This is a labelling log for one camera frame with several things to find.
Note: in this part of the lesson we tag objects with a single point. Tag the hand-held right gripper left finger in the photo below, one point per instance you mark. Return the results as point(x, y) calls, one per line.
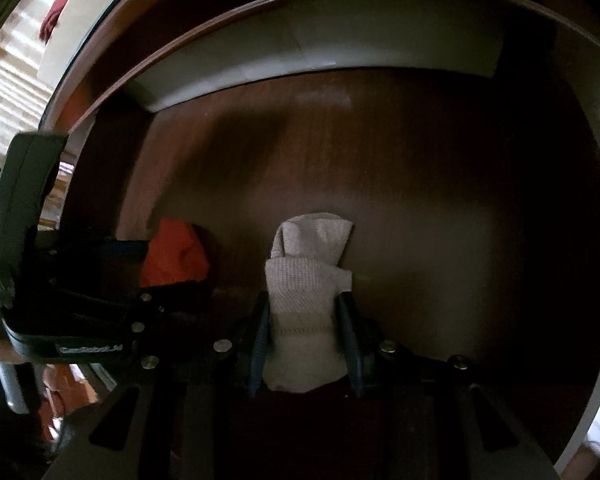
point(257, 350)

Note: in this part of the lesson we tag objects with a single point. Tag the beige waffle underwear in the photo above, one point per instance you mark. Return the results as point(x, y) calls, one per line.
point(305, 280)

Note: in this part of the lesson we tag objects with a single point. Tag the wooden drawer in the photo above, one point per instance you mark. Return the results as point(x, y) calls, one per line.
point(380, 160)

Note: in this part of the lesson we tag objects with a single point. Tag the beige patterned curtain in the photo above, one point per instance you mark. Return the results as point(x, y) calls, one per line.
point(10, 85)

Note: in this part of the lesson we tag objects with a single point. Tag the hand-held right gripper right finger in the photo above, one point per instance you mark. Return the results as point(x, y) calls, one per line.
point(352, 350)

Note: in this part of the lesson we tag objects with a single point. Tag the orange red underwear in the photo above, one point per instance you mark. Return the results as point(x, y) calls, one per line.
point(175, 255)

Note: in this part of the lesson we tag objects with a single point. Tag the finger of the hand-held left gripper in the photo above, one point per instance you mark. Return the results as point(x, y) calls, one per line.
point(125, 251)
point(180, 297)

